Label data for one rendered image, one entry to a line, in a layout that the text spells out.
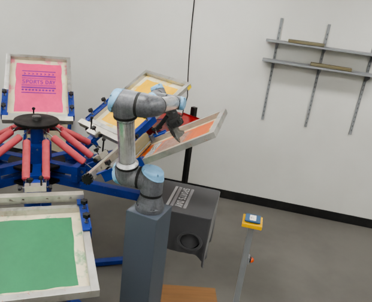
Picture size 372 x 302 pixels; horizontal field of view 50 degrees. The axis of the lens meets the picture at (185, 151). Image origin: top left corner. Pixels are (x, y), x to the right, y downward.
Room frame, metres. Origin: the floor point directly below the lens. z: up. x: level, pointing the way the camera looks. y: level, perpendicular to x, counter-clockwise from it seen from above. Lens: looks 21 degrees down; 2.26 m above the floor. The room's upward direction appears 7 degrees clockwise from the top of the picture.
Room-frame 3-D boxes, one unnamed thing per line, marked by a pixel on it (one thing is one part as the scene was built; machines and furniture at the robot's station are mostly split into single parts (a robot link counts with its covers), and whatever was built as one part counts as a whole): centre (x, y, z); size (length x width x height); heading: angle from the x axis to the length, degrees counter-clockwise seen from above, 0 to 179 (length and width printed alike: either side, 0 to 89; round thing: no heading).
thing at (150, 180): (1.87, 0.16, 1.37); 0.13 x 0.12 x 0.14; 77
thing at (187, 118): (3.80, 0.18, 1.06); 0.61 x 0.46 x 0.12; 140
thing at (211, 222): (2.48, -0.24, 0.74); 0.45 x 0.03 x 0.43; 170
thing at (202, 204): (2.52, -0.02, 0.95); 0.48 x 0.44 x 0.01; 80
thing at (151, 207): (1.86, 0.15, 1.25); 0.15 x 0.15 x 0.10
